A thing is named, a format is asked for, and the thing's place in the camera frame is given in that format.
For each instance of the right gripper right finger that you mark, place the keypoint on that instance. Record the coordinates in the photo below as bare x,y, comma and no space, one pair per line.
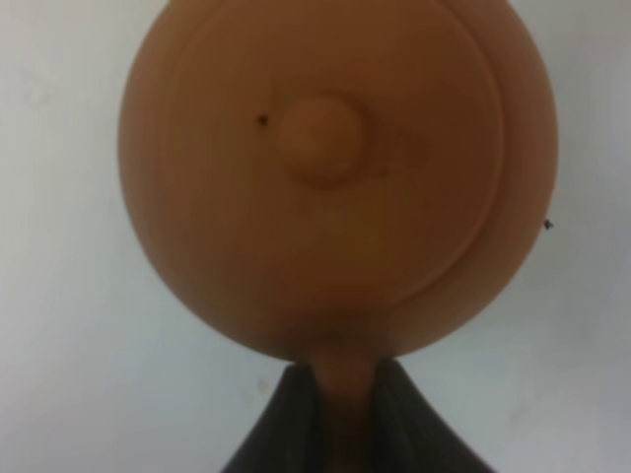
408,435

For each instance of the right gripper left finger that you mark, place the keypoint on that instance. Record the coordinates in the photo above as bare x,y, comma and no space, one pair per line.
292,433

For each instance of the brown clay teapot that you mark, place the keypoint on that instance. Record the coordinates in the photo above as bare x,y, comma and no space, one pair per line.
337,183

